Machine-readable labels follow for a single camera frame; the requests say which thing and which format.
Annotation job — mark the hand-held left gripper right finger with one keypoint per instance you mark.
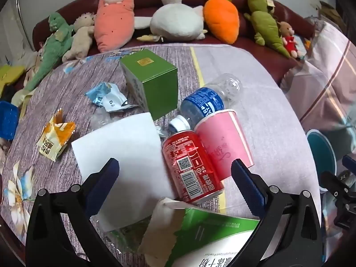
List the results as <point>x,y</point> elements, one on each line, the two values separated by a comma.
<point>247,189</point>

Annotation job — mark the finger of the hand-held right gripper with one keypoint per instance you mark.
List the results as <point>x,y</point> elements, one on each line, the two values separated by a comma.
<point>335,185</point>
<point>348,162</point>

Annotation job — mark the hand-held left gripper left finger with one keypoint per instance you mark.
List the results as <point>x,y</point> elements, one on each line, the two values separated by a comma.
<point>105,183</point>

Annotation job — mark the teal plastic bin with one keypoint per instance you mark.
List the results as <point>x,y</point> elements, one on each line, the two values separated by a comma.
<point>322,150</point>

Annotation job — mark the white paper sheet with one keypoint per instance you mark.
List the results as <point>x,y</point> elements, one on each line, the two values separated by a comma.
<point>125,150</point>

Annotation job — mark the red soda can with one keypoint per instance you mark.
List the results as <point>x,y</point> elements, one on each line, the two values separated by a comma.
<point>189,161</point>

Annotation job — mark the light blue snack wrapper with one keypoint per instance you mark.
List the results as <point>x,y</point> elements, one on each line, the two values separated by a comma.
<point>103,94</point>

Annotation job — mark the green and white carton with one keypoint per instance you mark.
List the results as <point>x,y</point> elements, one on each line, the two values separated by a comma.
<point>217,233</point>

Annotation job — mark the pink paper cup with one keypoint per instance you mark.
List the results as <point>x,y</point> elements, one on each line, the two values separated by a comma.
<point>219,136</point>

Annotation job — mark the clear plastic wrapper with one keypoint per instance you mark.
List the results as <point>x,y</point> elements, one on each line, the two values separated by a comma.
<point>103,119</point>

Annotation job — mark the orange yellow snack packet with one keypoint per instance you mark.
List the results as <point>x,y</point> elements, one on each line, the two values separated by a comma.
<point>55,139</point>

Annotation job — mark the torn brown paper piece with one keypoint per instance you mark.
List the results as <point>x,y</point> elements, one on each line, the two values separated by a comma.
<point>161,228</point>

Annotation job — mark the pink plaid blanket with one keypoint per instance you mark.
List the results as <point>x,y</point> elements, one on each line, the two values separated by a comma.
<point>319,89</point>

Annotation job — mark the blue label plastic bottle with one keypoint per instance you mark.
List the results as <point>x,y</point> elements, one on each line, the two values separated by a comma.
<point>205,103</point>

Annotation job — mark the green cardboard box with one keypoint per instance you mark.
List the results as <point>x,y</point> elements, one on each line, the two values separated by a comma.
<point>161,94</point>

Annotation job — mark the blue plastic object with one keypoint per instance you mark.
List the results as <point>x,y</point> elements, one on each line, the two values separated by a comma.
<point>8,119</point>

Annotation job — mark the purple wood-print cloth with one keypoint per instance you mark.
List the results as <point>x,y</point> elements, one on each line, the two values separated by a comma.
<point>236,69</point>

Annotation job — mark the colourful small toy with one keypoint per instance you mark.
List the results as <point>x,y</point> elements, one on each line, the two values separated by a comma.
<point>306,44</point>

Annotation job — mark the small bear plush red outfit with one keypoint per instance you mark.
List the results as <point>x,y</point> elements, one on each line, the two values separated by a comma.
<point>289,40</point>

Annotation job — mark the green dinosaur plush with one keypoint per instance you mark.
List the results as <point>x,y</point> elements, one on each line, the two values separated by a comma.
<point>52,50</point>

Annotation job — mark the yellow object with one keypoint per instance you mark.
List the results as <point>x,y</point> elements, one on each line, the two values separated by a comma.
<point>9,76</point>

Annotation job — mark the beige hedgehog plush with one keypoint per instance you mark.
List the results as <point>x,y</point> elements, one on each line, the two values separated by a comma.
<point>80,39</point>

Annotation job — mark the olive dinosaur plush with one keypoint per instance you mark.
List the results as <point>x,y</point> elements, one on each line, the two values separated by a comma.
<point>265,25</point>

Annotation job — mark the pink carrot rabbit plush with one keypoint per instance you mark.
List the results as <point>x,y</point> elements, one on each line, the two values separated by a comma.
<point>114,19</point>

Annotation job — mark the orange carrot rabbit plush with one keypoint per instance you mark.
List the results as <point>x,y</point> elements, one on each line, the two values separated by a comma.
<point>222,16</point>

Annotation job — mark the white duck plush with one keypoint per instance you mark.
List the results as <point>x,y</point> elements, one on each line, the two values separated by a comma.
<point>175,19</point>

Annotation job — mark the dark red sofa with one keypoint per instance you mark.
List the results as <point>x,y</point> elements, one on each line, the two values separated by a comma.
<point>144,5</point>

